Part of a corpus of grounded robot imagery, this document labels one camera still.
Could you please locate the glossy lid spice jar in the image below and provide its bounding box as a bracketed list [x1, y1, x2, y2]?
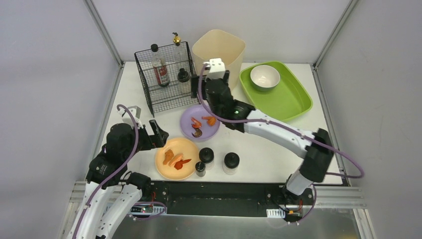
[176, 68, 191, 95]

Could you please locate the clear glass oil bottle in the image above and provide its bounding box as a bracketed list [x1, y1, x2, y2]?
[172, 32, 188, 70]

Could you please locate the white bowl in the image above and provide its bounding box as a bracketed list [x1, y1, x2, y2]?
[250, 65, 281, 92]

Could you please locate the red label sauce bottle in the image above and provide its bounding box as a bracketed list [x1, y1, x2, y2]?
[151, 44, 170, 87]

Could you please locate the black lid spice jar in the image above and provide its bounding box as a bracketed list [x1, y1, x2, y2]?
[199, 147, 214, 170]

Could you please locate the black lid seasoning jar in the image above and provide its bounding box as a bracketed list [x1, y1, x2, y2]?
[223, 152, 240, 175]

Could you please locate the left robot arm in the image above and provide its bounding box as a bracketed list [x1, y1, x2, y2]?
[67, 119, 169, 239]

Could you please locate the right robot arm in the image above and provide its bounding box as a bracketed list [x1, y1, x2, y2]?
[191, 71, 334, 196]

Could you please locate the fried chicken piece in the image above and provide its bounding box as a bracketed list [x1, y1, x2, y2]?
[163, 149, 174, 165]

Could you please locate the pink sausage slice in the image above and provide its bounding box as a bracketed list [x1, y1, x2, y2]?
[168, 153, 184, 167]

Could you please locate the orange plate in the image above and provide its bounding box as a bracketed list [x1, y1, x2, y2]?
[155, 138, 199, 181]

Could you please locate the purple plate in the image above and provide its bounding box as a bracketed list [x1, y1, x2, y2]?
[180, 105, 220, 141]

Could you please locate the orange chicken drumstick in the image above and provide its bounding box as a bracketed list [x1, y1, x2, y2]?
[202, 116, 216, 126]

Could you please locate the cream plastic bin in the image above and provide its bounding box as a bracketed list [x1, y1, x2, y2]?
[192, 29, 246, 90]

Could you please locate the red shrimp piece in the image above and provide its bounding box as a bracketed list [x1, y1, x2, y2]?
[174, 159, 191, 170]

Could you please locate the orange shrimp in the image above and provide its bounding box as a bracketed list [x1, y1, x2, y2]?
[191, 117, 202, 128]

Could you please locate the dark brown shrimp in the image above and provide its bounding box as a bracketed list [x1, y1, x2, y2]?
[192, 128, 203, 138]

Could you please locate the small pepper shaker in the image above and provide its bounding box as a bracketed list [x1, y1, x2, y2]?
[195, 161, 206, 177]

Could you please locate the green plastic tub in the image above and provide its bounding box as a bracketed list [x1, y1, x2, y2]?
[239, 61, 313, 122]

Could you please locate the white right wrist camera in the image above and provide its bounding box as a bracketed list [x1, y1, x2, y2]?
[203, 58, 226, 80]

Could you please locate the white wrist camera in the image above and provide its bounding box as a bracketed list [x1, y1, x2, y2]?
[121, 106, 142, 129]
[203, 58, 226, 80]

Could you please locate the black wire rack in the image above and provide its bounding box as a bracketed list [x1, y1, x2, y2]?
[134, 41, 199, 116]

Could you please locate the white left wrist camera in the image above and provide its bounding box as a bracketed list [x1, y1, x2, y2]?
[121, 106, 142, 129]

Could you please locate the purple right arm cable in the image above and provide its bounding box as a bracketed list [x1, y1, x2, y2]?
[197, 62, 365, 227]

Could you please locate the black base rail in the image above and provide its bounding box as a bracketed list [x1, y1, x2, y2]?
[140, 181, 314, 218]

